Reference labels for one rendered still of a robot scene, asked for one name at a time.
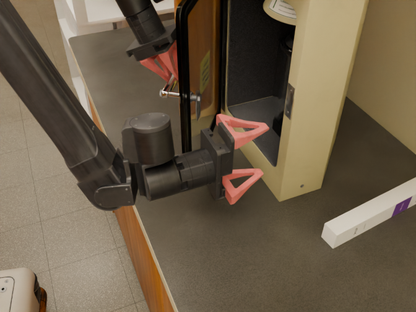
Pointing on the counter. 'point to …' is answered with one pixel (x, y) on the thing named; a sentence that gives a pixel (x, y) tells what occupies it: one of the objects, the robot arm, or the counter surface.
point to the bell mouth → (280, 11)
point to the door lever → (169, 88)
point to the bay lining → (253, 52)
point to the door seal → (189, 66)
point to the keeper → (289, 101)
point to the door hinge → (224, 53)
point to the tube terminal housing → (311, 94)
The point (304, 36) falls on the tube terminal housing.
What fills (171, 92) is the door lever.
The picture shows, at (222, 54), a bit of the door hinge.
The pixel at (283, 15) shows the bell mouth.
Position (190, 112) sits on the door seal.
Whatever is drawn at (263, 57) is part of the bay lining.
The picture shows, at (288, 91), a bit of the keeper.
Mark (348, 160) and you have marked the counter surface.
